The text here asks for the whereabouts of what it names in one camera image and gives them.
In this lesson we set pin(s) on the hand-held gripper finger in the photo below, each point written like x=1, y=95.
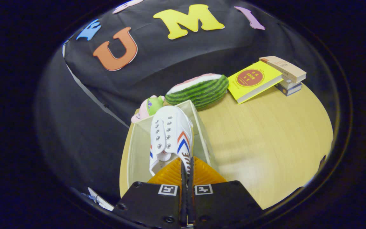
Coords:
x=183, y=190
x=190, y=190

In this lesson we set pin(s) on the cream fabric storage box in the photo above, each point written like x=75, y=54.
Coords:
x=138, y=149

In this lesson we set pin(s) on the white canvas shoe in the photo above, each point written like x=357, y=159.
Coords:
x=170, y=127

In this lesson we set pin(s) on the white and blue clutter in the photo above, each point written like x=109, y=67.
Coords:
x=98, y=198

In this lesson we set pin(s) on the pink plush toy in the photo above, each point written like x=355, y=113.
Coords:
x=148, y=108

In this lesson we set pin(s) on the watermelon slice plush toy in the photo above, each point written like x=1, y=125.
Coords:
x=202, y=90

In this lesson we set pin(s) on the yellow book with red circle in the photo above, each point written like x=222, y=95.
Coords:
x=253, y=81

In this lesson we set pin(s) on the black backdrop cloth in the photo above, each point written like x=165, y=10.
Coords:
x=176, y=54

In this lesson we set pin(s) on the dark blue book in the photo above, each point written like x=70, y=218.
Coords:
x=289, y=91

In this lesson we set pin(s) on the white book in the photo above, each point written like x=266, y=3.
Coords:
x=292, y=84

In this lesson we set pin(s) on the beige book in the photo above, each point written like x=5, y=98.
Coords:
x=284, y=67

